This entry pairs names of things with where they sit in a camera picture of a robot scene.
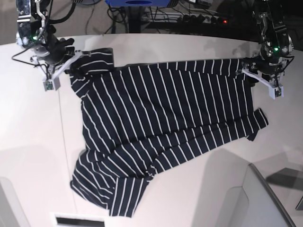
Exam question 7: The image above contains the grey partition panel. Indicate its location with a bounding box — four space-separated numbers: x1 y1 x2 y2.
190 163 298 227

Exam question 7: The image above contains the red lit power strip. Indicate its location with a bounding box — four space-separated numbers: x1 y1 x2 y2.
143 11 229 25

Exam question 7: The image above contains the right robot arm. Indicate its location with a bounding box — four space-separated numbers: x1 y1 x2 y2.
16 0 95 91

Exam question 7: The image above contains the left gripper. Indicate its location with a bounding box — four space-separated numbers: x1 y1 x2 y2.
236 53 294 99

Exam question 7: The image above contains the navy white striped t-shirt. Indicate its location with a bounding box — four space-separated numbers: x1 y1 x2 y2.
70 48 268 218

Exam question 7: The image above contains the white slotted box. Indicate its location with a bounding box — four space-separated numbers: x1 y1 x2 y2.
50 212 106 227

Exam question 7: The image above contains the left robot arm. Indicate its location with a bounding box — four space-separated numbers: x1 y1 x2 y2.
241 0 294 99

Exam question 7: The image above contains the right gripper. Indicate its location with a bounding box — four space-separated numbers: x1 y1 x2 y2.
30 38 91 91

